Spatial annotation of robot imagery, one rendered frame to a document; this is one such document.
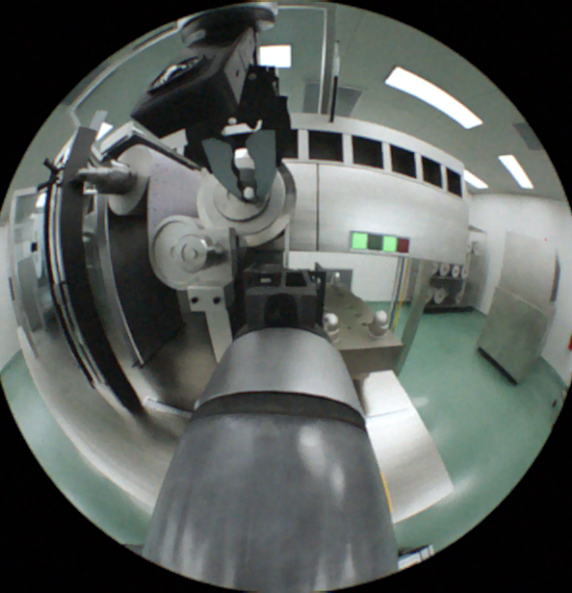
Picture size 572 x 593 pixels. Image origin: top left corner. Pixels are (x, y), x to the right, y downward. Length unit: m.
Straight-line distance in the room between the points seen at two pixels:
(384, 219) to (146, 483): 0.87
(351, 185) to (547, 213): 4.38
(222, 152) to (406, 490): 0.47
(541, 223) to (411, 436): 4.50
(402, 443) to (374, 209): 0.63
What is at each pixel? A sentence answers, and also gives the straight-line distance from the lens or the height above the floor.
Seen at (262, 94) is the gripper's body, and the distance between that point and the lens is 0.16.
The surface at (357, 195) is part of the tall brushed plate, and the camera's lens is 0.63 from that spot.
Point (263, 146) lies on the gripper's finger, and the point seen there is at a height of 1.28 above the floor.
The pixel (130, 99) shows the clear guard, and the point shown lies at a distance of 0.95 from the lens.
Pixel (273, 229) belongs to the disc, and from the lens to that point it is 0.25.
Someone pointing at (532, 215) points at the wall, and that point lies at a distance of 4.73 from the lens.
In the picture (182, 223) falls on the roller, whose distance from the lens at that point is 0.30.
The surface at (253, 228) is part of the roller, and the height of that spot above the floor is 1.20.
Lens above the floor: 1.19
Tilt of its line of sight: 20 degrees down
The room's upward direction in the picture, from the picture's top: straight up
